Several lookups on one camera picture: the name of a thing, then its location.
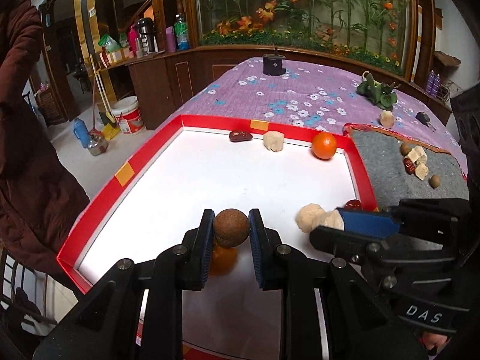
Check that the metal kettle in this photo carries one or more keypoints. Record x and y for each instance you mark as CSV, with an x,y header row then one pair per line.
x,y
98,145

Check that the white paint bucket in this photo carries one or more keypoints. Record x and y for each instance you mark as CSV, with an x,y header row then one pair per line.
x,y
127,116

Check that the black metal chair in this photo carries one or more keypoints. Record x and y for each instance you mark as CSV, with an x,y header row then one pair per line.
x,y
18,300

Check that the black cylindrical holder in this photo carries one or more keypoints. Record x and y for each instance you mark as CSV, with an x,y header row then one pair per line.
x,y
273,64

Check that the steel thermos flask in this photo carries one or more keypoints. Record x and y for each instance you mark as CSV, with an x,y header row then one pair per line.
x,y
146,34

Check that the person's right hand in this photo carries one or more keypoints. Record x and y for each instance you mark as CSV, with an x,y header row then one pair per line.
x,y
435,342

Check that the green snack bag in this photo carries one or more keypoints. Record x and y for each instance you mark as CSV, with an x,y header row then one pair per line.
x,y
108,43

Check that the green label plastic bottle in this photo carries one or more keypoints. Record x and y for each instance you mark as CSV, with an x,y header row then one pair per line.
x,y
182,33

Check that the brown longan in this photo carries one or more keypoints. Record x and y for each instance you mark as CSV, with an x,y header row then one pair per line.
x,y
405,149
435,180

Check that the red rimmed white tray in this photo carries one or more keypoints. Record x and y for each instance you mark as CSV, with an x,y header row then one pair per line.
x,y
187,180

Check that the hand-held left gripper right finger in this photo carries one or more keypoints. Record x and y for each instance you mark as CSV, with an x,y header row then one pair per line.
x,y
255,247

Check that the grey felt mat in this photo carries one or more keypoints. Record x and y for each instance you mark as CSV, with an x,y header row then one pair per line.
x,y
390,183

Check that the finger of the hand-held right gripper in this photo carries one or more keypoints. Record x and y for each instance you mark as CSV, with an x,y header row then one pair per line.
x,y
337,242
367,222

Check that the brown round fruit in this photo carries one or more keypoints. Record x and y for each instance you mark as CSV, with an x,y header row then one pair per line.
x,y
231,227

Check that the cream puffed snack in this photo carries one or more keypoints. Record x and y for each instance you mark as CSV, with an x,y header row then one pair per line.
x,y
308,216
332,220
273,141

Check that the mauve drinking bottle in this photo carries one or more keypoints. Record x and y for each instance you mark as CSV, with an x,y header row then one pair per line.
x,y
170,40

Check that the black car key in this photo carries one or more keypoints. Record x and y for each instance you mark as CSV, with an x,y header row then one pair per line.
x,y
423,117

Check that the purple spray can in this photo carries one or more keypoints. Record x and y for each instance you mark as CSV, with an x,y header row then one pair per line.
x,y
429,82

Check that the orange tangerine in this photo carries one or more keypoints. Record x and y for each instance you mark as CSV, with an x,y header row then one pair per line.
x,y
324,145

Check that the red jujube date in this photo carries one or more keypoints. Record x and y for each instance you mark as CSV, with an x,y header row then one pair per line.
x,y
408,166
240,136
353,204

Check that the purple floral tablecloth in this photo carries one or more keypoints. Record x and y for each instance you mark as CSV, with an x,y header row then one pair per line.
x,y
262,90

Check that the wicker basket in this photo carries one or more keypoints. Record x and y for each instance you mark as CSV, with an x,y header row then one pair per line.
x,y
48,104

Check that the gold door frame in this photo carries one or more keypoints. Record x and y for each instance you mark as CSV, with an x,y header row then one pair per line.
x,y
84,26

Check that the blue plastic bottle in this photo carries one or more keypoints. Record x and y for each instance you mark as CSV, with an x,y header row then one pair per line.
x,y
81,132

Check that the tan rice puff roll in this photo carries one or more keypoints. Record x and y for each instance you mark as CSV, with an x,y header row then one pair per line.
x,y
386,119

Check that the brown wooden cabinet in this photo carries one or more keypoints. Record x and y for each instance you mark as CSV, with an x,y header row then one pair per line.
x,y
157,82

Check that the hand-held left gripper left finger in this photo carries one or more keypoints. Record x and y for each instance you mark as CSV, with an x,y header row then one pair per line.
x,y
208,247

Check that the yellow broom and dustpan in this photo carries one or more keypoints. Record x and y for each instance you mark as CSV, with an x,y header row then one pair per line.
x,y
109,125

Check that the purple bottles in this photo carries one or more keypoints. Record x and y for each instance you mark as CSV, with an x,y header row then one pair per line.
x,y
437,85

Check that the brown wall shelf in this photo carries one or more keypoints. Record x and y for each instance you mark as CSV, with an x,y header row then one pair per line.
x,y
446,59

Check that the magenta drinking bottle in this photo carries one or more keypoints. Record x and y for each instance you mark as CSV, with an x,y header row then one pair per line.
x,y
132,38

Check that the cream cube snack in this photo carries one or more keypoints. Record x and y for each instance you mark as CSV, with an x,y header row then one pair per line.
x,y
422,171
417,155

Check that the cardboard box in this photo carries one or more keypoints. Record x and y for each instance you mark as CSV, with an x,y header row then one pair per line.
x,y
117,56

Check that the artificial plant glass display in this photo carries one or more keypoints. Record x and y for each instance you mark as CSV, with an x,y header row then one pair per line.
x,y
300,7

